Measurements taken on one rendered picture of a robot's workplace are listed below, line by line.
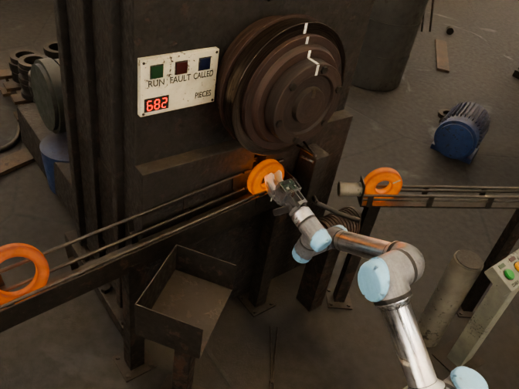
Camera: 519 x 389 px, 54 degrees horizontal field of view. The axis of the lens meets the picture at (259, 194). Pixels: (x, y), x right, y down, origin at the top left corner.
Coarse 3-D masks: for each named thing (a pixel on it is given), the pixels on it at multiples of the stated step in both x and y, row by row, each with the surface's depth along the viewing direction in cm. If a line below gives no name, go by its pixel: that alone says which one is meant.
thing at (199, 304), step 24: (168, 264) 158; (192, 264) 163; (216, 264) 159; (168, 288) 161; (192, 288) 162; (216, 288) 163; (144, 312) 141; (168, 312) 155; (192, 312) 156; (216, 312) 157; (144, 336) 147; (168, 336) 144; (192, 336) 140; (192, 360) 174; (168, 384) 200; (192, 384) 201
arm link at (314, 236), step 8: (312, 216) 177; (304, 224) 175; (312, 224) 175; (320, 224) 176; (304, 232) 176; (312, 232) 174; (320, 232) 173; (304, 240) 177; (312, 240) 173; (320, 240) 172; (328, 240) 173; (312, 248) 175; (320, 248) 174
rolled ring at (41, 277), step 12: (0, 252) 142; (12, 252) 144; (24, 252) 146; (36, 252) 148; (36, 264) 149; (48, 264) 151; (36, 276) 151; (48, 276) 152; (24, 288) 152; (36, 288) 151; (0, 300) 146
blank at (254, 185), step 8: (264, 160) 188; (272, 160) 189; (256, 168) 186; (264, 168) 185; (272, 168) 188; (280, 168) 191; (256, 176) 185; (264, 176) 188; (248, 184) 188; (256, 184) 188; (264, 184) 194; (256, 192) 190
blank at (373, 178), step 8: (384, 168) 201; (392, 168) 202; (368, 176) 202; (376, 176) 200; (384, 176) 200; (392, 176) 201; (368, 184) 202; (376, 184) 203; (392, 184) 204; (400, 184) 204; (368, 192) 205; (376, 192) 205; (384, 192) 206; (392, 192) 206
